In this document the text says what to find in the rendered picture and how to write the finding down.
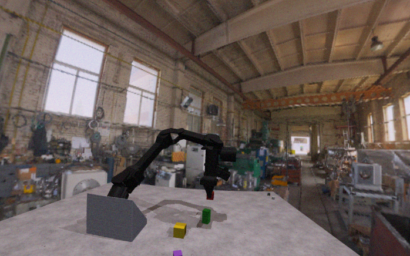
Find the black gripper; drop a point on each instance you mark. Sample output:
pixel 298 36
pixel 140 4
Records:
pixel 209 180

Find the green block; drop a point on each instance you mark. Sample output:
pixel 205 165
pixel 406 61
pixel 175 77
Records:
pixel 206 213
pixel 205 220

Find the yellow block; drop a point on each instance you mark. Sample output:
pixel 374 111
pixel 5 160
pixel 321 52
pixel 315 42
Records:
pixel 179 230

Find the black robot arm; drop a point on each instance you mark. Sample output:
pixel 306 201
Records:
pixel 126 181

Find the purple block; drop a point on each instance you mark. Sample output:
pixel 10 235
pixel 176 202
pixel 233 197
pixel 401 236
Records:
pixel 177 253

